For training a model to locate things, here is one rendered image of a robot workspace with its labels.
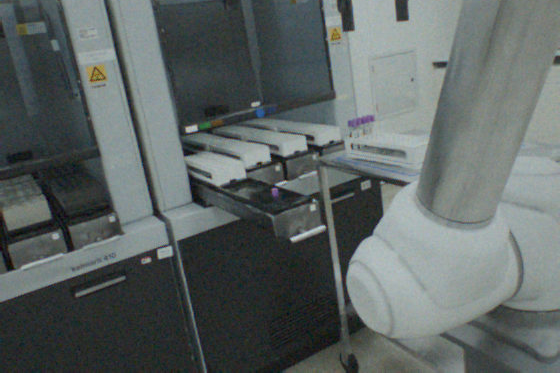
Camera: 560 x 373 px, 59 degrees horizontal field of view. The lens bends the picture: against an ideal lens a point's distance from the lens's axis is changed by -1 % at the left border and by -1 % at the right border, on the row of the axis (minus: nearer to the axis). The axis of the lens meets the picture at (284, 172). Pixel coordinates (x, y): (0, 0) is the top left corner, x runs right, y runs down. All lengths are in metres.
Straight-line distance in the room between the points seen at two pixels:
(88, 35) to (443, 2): 2.94
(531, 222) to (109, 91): 1.17
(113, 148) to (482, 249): 1.16
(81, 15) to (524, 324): 1.30
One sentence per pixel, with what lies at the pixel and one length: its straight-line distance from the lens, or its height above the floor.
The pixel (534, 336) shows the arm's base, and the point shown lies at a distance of 0.88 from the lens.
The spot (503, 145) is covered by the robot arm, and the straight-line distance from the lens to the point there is 0.58.
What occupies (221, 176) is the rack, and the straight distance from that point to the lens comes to 1.50.
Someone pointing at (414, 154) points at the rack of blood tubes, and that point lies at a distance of 1.36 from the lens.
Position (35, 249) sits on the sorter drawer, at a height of 0.77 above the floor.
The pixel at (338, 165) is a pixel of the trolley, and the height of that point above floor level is 0.82.
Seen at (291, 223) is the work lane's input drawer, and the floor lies 0.77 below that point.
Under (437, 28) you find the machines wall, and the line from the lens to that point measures 3.94.
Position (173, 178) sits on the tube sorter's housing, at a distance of 1.62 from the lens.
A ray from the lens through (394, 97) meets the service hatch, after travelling 3.63.
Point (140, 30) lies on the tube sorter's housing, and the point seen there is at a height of 1.29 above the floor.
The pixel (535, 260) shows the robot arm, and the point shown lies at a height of 0.86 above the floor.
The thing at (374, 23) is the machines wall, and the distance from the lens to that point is 3.52.
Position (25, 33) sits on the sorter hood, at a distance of 1.51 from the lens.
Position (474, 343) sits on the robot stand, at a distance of 0.89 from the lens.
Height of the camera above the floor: 1.21
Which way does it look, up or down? 15 degrees down
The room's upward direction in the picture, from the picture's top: 9 degrees counter-clockwise
